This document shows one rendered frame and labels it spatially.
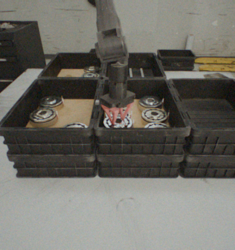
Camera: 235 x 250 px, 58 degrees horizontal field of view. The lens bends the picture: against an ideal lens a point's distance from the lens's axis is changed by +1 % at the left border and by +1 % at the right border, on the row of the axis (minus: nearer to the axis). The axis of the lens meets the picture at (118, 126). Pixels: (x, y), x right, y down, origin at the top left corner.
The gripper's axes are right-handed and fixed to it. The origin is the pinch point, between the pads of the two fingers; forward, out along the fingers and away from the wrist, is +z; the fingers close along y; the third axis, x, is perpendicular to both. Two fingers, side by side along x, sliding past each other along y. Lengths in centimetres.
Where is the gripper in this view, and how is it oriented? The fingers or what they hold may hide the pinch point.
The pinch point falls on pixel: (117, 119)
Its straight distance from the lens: 72.3
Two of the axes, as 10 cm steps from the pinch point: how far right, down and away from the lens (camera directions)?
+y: -7.1, 3.9, -5.8
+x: 7.0, 4.1, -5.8
